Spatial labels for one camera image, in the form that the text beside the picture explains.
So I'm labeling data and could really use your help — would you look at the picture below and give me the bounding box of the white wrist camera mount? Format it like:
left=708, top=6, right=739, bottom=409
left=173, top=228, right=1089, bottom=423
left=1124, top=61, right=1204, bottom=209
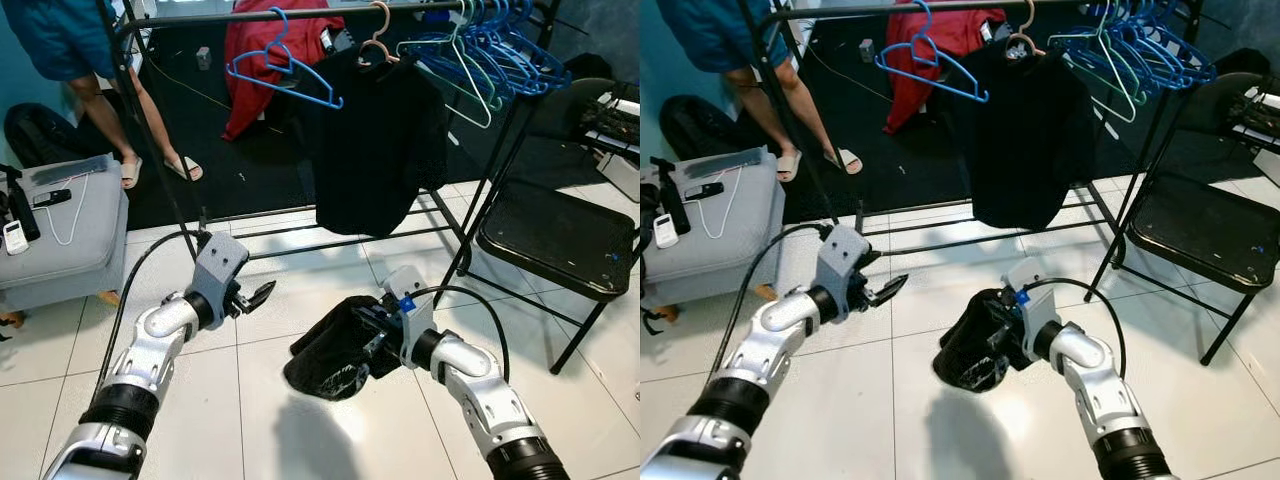
left=380, top=265, right=438, bottom=366
left=815, top=223, right=873, bottom=316
left=185, top=232, right=251, bottom=319
left=1005, top=258, right=1063, bottom=356

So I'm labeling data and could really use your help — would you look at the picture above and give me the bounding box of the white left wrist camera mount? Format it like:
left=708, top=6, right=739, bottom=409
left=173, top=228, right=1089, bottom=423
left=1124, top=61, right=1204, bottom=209
left=185, top=232, right=251, bottom=319
left=815, top=223, right=873, bottom=316

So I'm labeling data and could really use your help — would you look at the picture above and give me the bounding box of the black folding chair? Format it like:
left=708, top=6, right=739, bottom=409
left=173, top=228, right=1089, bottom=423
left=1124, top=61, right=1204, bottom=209
left=437, top=78, right=641, bottom=376
left=1085, top=70, right=1280, bottom=366

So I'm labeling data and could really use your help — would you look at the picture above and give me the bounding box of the plain black t-shirt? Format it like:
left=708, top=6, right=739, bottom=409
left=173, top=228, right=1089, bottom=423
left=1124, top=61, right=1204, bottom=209
left=950, top=45, right=1096, bottom=231
left=300, top=48, right=451, bottom=238

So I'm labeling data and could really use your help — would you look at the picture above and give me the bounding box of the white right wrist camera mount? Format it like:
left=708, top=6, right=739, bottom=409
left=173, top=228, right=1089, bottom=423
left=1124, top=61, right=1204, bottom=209
left=1005, top=258, right=1063, bottom=356
left=380, top=265, right=438, bottom=366

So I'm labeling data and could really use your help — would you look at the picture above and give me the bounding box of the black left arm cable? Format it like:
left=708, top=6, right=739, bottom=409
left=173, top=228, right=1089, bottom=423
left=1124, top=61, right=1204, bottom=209
left=735, top=222, right=836, bottom=386
left=100, top=228, right=216, bottom=401

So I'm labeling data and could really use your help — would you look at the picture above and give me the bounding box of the black handheld device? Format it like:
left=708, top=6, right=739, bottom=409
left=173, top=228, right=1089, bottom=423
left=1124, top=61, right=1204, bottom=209
left=650, top=157, right=693, bottom=236
left=0, top=165, right=41, bottom=243

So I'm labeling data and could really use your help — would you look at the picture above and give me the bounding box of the black metal clothes rack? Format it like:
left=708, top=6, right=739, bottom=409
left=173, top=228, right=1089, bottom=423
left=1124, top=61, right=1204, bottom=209
left=735, top=0, right=1206, bottom=306
left=95, top=0, right=561, bottom=311

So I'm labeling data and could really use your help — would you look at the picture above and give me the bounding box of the white cable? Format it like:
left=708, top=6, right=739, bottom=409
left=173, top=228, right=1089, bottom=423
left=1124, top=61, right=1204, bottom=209
left=50, top=175, right=91, bottom=246
left=700, top=168, right=743, bottom=241

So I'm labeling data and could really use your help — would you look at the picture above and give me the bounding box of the black printed t-shirt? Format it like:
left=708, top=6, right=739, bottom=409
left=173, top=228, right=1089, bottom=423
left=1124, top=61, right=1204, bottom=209
left=932, top=288, right=1031, bottom=393
left=283, top=295, right=401, bottom=401

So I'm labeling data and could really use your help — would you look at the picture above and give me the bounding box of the black backpack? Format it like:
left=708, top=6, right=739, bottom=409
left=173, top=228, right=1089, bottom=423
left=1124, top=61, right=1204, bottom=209
left=660, top=95, right=746, bottom=161
left=5, top=102, right=101, bottom=169

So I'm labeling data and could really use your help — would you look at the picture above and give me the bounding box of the person in teal shorts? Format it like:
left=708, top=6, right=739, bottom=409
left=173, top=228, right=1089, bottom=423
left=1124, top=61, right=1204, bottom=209
left=655, top=0, right=866, bottom=183
left=0, top=0, right=206, bottom=191

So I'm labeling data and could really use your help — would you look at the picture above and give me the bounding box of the red cloth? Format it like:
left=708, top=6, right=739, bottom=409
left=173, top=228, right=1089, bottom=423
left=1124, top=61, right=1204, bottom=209
left=885, top=0, right=1006, bottom=134
left=222, top=0, right=346, bottom=141

